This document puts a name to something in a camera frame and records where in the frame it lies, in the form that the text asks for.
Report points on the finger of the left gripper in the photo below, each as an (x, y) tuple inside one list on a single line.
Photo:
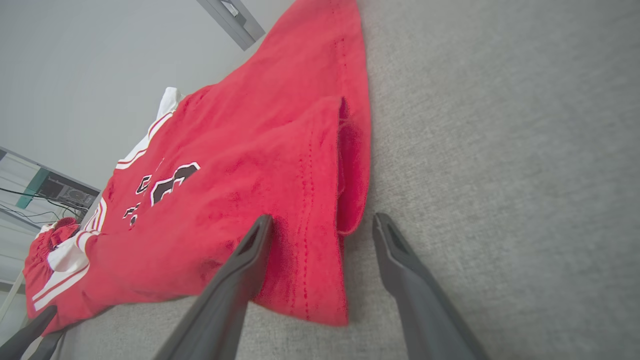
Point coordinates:
[(30, 332), (49, 347)]

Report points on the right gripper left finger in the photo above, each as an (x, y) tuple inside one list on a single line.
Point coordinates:
[(225, 300)]

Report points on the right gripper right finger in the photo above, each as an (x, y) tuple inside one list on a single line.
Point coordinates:
[(425, 310)]

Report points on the red shorts with white stripe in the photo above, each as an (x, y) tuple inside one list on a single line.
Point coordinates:
[(55, 235)]

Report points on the red white-sleeved numbered jersey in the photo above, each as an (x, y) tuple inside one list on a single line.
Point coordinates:
[(250, 150)]

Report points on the black electronic device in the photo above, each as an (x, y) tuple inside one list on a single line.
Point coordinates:
[(65, 192)]

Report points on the teal bracket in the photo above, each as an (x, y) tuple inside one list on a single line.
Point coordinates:
[(31, 190)]

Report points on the grey metal partition post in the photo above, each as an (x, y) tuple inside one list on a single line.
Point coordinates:
[(235, 25)]

